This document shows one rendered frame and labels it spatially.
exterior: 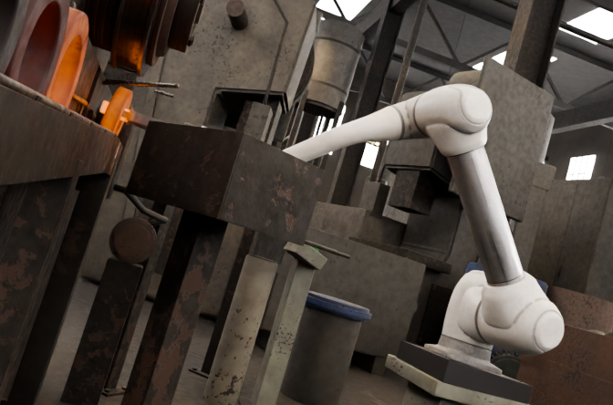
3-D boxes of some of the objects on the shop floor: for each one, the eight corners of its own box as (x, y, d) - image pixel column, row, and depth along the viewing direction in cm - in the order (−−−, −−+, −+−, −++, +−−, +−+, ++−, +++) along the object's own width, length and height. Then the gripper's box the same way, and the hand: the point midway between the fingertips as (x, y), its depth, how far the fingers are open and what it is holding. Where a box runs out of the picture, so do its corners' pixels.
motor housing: (52, 403, 169) (117, 212, 176) (64, 382, 191) (121, 212, 197) (100, 414, 172) (162, 225, 179) (107, 392, 193) (161, 223, 200)
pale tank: (241, 275, 991) (322, 11, 1047) (234, 270, 1080) (309, 27, 1136) (296, 291, 1009) (373, 31, 1065) (285, 285, 1098) (357, 45, 1154)
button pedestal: (244, 414, 214) (296, 239, 222) (235, 395, 237) (283, 236, 245) (287, 425, 217) (338, 252, 225) (275, 405, 240) (321, 248, 248)
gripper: (190, 152, 153) (93, 116, 148) (187, 157, 166) (98, 123, 161) (201, 124, 154) (105, 87, 149) (197, 130, 167) (109, 96, 162)
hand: (115, 110), depth 156 cm, fingers closed
